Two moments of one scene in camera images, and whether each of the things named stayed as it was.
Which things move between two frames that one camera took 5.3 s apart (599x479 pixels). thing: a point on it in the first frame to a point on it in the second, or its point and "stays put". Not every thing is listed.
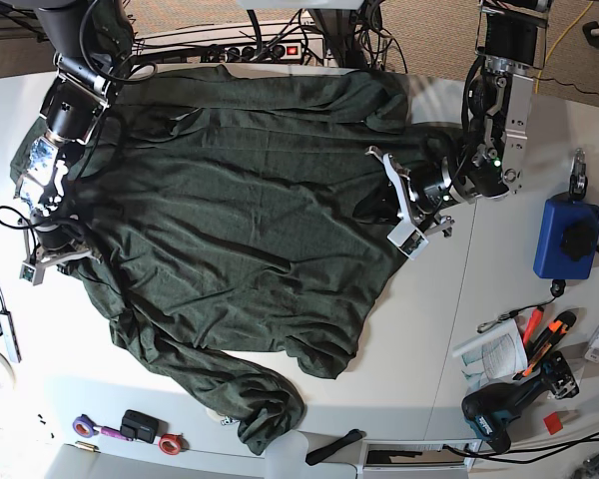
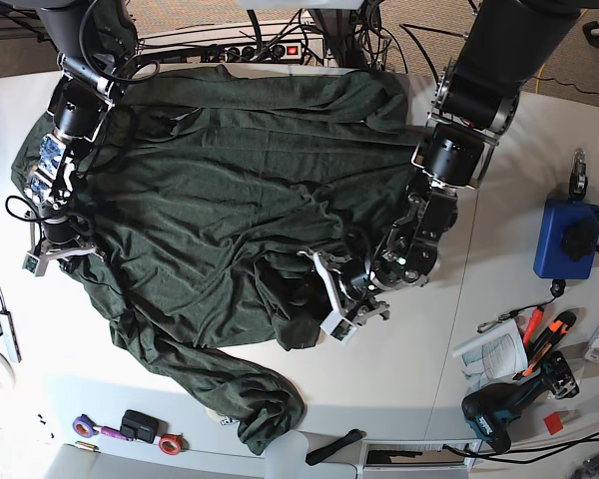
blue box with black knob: [567, 238] stays put
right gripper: [409, 236] to [325, 292]
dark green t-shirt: [234, 221] stays put
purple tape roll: [84, 426] stays put
